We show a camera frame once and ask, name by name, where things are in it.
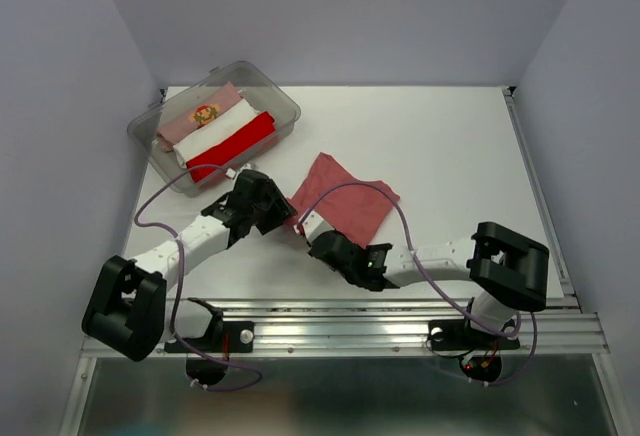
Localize dusty red t shirt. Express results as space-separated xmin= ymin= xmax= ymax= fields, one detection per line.
xmin=289 ymin=153 xmax=393 ymax=247

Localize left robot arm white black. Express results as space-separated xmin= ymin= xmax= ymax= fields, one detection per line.
xmin=81 ymin=169 xmax=297 ymax=362

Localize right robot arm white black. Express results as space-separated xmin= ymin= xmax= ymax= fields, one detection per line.
xmin=306 ymin=222 xmax=549 ymax=346

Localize red rolled t shirt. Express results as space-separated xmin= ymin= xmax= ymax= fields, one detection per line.
xmin=186 ymin=112 xmax=276 ymax=183

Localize white rolled t shirt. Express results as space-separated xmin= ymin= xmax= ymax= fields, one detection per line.
xmin=173 ymin=99 xmax=259 ymax=168

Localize clear plastic storage bin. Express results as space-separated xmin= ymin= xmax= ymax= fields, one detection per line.
xmin=127 ymin=61 xmax=301 ymax=197

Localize pink rolled mario t shirt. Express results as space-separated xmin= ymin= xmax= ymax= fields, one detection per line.
xmin=156 ymin=82 xmax=242 ymax=152

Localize aluminium frame rail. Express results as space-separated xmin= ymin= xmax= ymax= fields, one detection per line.
xmin=80 ymin=297 xmax=612 ymax=357

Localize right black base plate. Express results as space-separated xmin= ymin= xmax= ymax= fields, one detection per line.
xmin=427 ymin=319 xmax=520 ymax=352

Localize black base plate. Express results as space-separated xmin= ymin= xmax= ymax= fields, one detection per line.
xmin=163 ymin=318 xmax=255 ymax=355
xmin=427 ymin=319 xmax=520 ymax=352

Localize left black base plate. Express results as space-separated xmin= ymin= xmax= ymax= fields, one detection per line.
xmin=163 ymin=318 xmax=255 ymax=355

